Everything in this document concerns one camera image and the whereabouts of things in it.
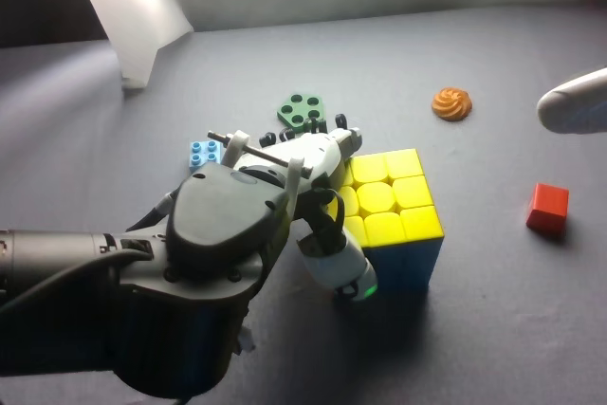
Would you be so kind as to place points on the white backdrop panel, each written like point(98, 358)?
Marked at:
point(137, 11)

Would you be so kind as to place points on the green pentagon block with holes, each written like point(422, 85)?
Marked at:
point(294, 108)

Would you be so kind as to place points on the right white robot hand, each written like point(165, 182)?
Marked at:
point(574, 106)

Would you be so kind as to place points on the orange swirl cookie toy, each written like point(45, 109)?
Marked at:
point(451, 104)

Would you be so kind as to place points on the grey table cloth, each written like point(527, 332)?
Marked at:
point(474, 329)

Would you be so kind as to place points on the Rubik's cube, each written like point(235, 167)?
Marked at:
point(408, 196)

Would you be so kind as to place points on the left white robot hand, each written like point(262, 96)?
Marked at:
point(308, 149)

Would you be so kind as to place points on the red cube block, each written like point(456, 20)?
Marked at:
point(547, 208)

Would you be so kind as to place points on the light blue toy brick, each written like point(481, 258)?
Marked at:
point(201, 156)

